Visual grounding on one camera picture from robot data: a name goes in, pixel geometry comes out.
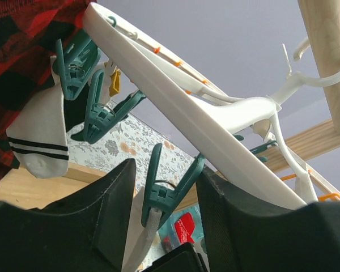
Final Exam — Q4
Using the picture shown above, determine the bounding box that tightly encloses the wooden clothes rack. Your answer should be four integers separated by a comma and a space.
0, 1, 340, 209

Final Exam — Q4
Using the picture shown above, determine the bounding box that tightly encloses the floral table mat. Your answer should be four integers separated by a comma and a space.
67, 116, 194, 190

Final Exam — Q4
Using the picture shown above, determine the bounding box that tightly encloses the teal plastic basin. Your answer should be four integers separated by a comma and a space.
158, 204, 204, 253

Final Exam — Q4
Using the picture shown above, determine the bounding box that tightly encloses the white striped sock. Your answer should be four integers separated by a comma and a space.
6, 71, 69, 179

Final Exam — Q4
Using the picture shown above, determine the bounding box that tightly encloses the white round clip hanger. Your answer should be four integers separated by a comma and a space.
53, 3, 340, 222

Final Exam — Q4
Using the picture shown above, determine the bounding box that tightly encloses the red plaid shirt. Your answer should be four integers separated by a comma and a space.
0, 1, 89, 180

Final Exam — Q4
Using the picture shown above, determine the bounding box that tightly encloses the red bear sock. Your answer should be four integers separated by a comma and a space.
159, 212, 196, 252

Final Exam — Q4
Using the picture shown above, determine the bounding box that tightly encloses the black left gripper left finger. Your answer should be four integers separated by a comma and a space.
0, 159, 136, 271

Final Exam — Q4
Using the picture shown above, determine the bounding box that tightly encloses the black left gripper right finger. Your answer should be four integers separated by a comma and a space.
196, 167, 340, 271

